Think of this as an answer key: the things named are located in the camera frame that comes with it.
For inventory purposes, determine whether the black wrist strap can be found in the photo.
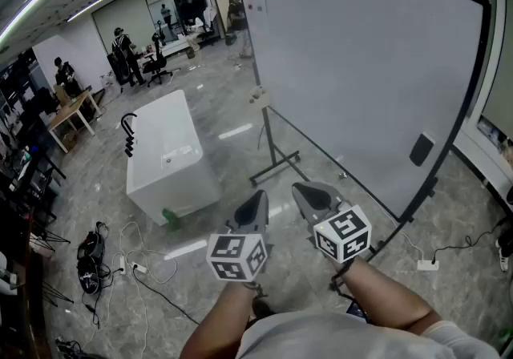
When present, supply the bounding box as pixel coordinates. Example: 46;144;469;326
329;259;357;299

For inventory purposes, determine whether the wooden table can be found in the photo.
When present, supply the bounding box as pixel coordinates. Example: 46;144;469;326
47;89;102;155

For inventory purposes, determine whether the black office chair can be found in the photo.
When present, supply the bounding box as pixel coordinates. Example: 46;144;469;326
142;31;175;88

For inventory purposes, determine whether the person's left forearm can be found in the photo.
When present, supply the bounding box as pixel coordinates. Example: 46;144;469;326
179;280;278;359

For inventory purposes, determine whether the person's right forearm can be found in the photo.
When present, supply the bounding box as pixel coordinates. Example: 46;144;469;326
331;256;442;337

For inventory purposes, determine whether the ceiling tube light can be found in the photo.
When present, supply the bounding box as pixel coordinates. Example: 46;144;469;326
0;0;51;42
65;0;111;23

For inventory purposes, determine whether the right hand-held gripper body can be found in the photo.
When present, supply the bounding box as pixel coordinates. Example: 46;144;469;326
308;200;373;265

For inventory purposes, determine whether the black bag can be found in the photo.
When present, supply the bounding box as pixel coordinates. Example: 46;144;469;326
75;230;108;296

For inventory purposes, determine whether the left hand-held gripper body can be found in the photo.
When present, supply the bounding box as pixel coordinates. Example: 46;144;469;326
206;219;269;284

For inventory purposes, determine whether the black whiteboard eraser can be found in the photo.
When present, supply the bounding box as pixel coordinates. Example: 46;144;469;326
408;131;437;168

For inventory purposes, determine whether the black bathtub faucet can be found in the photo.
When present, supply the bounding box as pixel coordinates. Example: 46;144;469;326
120;112;139;159

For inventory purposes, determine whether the person's white shirt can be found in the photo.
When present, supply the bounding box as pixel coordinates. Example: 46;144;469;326
235;311;503;359

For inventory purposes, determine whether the black equipment rack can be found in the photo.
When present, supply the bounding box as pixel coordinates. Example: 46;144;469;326
0;48;68;230

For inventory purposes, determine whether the white floor cable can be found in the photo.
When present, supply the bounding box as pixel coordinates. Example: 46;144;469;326
112;220;179;350

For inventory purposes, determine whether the black-framed rolling whiteboard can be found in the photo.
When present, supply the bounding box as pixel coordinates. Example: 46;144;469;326
236;0;493;263

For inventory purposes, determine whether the black power cable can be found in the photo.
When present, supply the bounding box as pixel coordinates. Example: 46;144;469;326
430;216;513;264

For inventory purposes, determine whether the green plastic object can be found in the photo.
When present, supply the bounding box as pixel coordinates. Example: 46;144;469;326
161;208;182;231

